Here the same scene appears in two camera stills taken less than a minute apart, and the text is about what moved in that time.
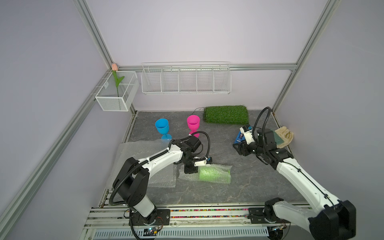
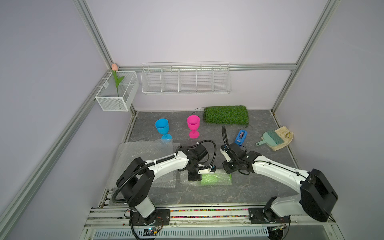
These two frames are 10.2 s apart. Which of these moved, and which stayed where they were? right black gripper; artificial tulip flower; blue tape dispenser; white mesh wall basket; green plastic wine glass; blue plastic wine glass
Moved: green plastic wine glass; right black gripper
Stayed: artificial tulip flower; blue tape dispenser; blue plastic wine glass; white mesh wall basket
